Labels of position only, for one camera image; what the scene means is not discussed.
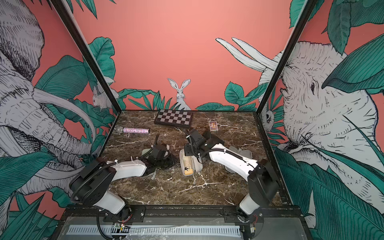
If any playing card box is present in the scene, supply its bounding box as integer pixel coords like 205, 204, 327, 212
209, 121, 219, 132

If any folding chessboard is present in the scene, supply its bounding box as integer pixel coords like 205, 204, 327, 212
154, 110, 193, 129

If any white umbrella case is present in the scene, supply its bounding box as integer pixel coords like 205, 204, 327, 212
179, 149, 203, 176

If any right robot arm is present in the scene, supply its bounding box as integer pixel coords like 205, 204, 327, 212
183, 128, 281, 223

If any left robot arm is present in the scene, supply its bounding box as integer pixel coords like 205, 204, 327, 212
69, 144, 176, 224

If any white slotted cable duct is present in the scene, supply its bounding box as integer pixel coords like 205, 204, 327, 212
65, 224, 242, 238

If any glitter purple microphone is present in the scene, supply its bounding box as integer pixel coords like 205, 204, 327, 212
116, 126, 150, 134

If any beige umbrella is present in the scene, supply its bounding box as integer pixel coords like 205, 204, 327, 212
183, 156, 194, 176

